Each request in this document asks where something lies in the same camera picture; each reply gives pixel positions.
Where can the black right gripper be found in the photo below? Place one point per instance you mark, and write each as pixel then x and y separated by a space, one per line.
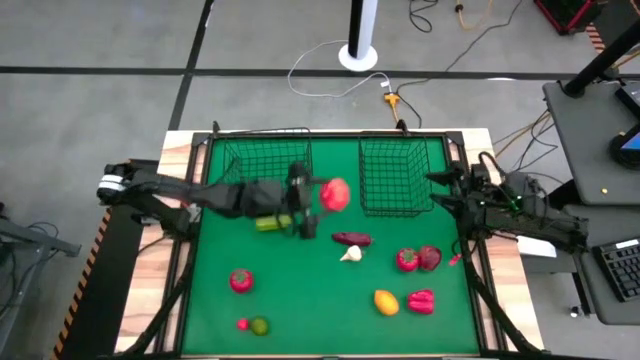
pixel 475 195

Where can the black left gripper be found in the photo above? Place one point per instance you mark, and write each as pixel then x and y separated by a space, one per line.
pixel 270 197

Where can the orange-red pumpkin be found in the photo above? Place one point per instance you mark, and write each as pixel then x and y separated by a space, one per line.
pixel 336 195

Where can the green bumpy gourd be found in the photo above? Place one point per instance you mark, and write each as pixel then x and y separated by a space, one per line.
pixel 270 223

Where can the dark red apple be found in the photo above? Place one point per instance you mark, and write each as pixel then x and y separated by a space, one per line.
pixel 431 258

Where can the red tomato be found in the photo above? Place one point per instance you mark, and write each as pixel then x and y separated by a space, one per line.
pixel 407 260
pixel 241 281

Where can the yellow lemon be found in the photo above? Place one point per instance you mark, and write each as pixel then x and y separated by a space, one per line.
pixel 386 303

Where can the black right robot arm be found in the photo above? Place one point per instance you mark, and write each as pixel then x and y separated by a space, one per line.
pixel 540 220

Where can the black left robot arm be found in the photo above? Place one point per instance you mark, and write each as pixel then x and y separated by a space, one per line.
pixel 165 187

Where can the white garlic bulb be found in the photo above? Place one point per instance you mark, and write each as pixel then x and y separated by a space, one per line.
pixel 354 254

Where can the small red chili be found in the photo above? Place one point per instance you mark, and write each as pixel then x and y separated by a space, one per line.
pixel 455 259

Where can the green table mat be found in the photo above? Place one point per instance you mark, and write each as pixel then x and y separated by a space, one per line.
pixel 310 300

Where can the yellow power splitter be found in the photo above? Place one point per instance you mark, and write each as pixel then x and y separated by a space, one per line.
pixel 391 98

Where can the red bell pepper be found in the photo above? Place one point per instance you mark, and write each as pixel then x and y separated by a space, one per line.
pixel 421 302

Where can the green lime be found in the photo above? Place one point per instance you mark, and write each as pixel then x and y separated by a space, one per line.
pixel 259 326

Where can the small red radish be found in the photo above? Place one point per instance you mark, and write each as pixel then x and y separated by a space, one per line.
pixel 242 324

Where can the grey desk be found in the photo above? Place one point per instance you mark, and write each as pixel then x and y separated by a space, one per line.
pixel 585 150

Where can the white black pole stand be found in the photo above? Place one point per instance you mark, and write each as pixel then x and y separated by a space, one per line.
pixel 361 25

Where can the black keyboard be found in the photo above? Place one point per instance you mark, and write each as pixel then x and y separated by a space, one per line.
pixel 622 270

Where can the black desk pole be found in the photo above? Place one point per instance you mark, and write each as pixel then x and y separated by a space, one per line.
pixel 602 60

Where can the red black crate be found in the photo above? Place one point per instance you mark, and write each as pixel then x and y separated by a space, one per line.
pixel 570 12

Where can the black yellow striped platform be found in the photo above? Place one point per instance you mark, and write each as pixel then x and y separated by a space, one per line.
pixel 95 280

